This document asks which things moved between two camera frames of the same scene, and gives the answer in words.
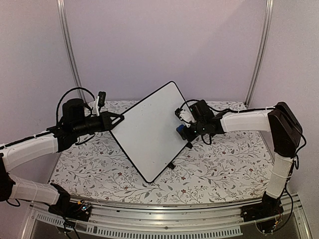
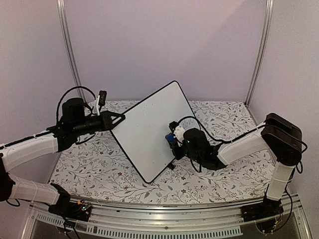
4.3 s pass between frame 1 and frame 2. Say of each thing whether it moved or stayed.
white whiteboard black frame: stayed
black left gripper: stayed
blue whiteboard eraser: moved
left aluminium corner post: stayed
